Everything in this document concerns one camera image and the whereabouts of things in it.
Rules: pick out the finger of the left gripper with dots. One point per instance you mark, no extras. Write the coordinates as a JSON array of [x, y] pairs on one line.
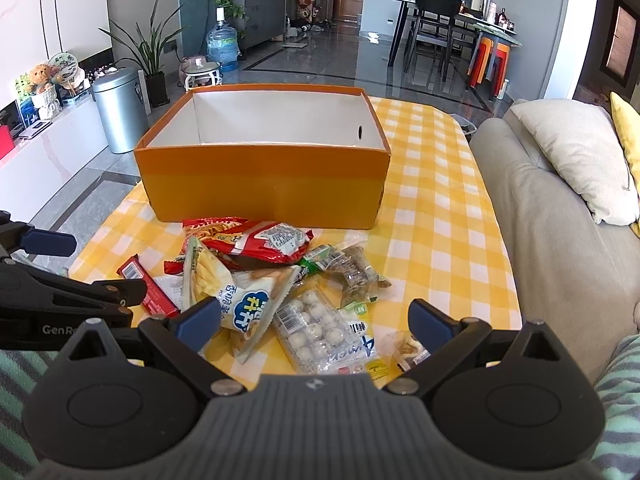
[[47, 243], [128, 293]]

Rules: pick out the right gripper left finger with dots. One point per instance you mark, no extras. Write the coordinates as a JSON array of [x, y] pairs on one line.
[[174, 346]]

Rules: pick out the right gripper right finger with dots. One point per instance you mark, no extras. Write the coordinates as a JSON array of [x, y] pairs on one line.
[[453, 347]]

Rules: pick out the red chocolate bar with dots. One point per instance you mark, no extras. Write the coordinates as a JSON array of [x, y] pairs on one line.
[[155, 302]]

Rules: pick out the small clear snack packet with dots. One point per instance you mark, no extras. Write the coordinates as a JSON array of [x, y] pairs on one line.
[[407, 351]]

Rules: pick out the white wafer packet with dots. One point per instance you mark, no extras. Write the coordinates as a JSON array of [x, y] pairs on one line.
[[171, 286]]

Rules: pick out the brown snack clear packet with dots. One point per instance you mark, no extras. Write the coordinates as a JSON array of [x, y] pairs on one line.
[[359, 280]]

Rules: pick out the red foil snack bag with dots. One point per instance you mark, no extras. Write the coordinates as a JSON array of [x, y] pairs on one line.
[[269, 241]]

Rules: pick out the clear pack white balls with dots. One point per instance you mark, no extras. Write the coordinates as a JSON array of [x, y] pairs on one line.
[[315, 336]]

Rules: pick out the green candy roll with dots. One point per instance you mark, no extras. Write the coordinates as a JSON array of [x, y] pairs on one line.
[[311, 261]]

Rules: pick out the yellow white almond packet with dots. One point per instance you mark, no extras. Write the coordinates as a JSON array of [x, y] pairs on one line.
[[366, 358]]

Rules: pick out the red noodle snack bag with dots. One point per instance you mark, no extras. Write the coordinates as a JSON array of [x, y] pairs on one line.
[[205, 228]]

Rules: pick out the red box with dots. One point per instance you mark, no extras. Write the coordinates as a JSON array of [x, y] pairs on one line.
[[6, 141]]

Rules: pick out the grey sofa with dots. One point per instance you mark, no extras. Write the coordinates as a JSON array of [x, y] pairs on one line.
[[580, 277]]

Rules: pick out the toys on cabinet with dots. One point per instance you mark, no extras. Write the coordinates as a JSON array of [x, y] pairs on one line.
[[48, 87]]

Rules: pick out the silver trash can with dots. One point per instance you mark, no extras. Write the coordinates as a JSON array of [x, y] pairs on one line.
[[119, 100]]

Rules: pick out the green striped blanket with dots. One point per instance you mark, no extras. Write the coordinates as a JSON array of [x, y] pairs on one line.
[[616, 455]]

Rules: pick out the small waste bin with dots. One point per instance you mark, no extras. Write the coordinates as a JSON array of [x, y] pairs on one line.
[[466, 126]]

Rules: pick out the potted green plant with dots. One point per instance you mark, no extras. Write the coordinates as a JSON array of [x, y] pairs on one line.
[[147, 50]]

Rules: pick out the orange cardboard box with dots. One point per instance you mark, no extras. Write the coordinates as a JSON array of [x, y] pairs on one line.
[[310, 155]]

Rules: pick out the small white stool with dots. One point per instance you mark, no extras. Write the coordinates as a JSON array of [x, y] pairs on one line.
[[202, 75]]

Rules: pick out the beige cushion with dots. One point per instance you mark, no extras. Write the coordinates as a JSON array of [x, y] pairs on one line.
[[579, 141]]

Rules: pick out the orange stacked stools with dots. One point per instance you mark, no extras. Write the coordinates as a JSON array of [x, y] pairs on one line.
[[490, 61]]

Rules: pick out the blue water jug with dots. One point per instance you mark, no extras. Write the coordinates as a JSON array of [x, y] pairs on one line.
[[222, 43]]

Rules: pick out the yellow cushion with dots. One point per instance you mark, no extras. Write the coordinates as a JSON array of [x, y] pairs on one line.
[[627, 126]]

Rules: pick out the black dining chair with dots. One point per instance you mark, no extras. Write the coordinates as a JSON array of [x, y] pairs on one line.
[[434, 25]]

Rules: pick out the dark grey cabinet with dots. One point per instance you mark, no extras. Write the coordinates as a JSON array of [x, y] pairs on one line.
[[261, 21]]

